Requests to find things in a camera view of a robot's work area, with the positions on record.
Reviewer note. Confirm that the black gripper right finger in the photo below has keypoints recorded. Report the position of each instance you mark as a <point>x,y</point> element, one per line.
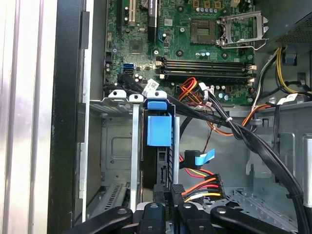
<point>192,219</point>

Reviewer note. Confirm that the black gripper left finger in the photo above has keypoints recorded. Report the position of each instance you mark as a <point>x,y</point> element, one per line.
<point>151,219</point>

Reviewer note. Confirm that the hard disk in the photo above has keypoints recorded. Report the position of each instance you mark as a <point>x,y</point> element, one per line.
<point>159,131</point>

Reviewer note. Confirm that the grey metal disk bay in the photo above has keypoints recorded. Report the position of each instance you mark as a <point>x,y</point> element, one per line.
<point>117,151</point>

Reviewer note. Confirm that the black RAM slot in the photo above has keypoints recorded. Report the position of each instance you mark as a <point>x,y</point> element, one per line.
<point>207,66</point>
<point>207,72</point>
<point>207,77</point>
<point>207,62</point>

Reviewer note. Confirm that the white expansion slot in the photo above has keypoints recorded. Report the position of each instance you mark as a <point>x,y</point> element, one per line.
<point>132,14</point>

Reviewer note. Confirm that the grey metal drive cage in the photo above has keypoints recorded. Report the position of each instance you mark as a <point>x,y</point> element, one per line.
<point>287,146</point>

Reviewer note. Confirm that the black PC case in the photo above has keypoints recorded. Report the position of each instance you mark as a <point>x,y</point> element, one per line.
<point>65,97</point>

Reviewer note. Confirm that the blue SATA port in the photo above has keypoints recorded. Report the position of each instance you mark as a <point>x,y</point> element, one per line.
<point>128,66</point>

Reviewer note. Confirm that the green motherboard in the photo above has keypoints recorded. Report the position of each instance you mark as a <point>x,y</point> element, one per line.
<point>175,48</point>

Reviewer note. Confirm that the CPU socket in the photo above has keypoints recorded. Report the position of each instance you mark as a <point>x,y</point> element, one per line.
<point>202,31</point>

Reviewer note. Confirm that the metal socket cover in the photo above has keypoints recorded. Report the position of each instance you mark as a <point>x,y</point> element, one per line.
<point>243,15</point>

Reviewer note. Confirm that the grey power supply unit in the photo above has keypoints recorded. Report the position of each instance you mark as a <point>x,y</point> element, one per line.
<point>292,24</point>

